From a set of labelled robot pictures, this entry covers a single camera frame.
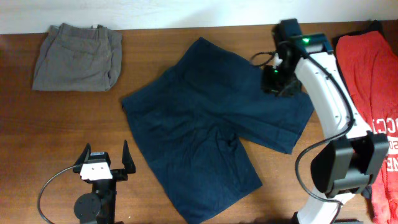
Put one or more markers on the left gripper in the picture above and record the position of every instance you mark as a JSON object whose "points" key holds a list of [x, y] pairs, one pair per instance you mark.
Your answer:
{"points": [[128, 167]]}

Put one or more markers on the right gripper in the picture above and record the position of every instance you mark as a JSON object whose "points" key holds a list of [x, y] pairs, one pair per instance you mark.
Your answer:
{"points": [[269, 86]]}

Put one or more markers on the navy blue shorts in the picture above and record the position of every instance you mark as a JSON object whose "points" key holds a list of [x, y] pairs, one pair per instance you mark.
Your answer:
{"points": [[189, 123]]}

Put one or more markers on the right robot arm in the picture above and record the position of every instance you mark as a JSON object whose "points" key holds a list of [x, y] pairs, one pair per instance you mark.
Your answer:
{"points": [[349, 158]]}

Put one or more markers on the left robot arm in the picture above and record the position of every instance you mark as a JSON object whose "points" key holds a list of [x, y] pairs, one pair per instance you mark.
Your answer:
{"points": [[99, 205]]}

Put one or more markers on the red printed t-shirt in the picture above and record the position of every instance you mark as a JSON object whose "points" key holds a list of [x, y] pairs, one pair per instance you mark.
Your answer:
{"points": [[369, 67]]}

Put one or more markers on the folded grey shorts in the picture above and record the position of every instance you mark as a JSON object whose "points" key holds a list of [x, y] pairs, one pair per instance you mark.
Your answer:
{"points": [[78, 59]]}

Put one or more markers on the black garment under pile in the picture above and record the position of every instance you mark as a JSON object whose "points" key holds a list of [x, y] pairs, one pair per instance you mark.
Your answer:
{"points": [[374, 26]]}

